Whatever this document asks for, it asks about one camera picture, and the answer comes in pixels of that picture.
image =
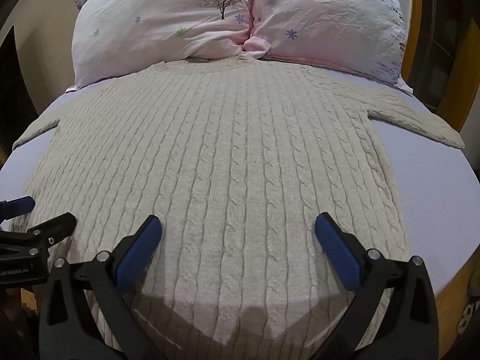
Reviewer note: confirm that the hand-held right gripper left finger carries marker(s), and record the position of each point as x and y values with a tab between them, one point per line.
139	249

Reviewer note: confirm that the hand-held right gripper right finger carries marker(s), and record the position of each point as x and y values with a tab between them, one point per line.
337	249

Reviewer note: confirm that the wooden bed frame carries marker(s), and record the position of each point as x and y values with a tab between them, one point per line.
442	82

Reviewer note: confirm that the lavender bed sheet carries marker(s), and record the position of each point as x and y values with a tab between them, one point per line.
423	180

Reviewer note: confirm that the pink floral pillow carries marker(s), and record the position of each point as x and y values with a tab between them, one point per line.
330	18

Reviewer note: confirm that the pink tree print pillow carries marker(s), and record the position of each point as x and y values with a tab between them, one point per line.
161	18

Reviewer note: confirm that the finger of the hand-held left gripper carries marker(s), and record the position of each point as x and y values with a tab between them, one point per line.
18	205
56	225

